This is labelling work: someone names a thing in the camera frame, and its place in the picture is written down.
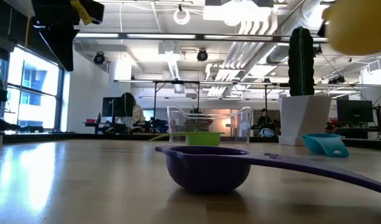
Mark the yellow hanging strap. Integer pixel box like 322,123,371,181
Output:
24,6,32,49

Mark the clear plastic basket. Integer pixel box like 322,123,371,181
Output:
167,105,253,145

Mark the teal measuring cup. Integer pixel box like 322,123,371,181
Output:
302,133,350,158

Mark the black tall rack frame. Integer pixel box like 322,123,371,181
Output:
114,79,291,121

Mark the white and black bag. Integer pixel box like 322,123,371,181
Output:
258,128,277,138

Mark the yellow cable tag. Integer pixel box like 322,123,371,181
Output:
70,0,93,26

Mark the yellow measuring cup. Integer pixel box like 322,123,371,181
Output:
321,0,381,56

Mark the black aluminium table frame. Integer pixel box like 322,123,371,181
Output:
0,133,381,149

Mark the white cable coil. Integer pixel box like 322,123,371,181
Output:
173,8,191,26

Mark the purple measuring cup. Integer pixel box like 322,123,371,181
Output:
155,145,381,197

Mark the dark green cactus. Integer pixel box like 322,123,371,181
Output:
288,26,316,96

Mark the overhead LED light bar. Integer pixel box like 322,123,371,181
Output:
75,32,330,44

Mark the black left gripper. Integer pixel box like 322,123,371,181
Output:
31,0,106,72

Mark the green measuring cup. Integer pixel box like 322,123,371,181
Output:
146,131,225,147

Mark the person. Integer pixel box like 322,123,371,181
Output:
120,92,146,127
257,108,273,130

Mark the black computer monitor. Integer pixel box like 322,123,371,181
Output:
336,99,374,124
101,96,134,118

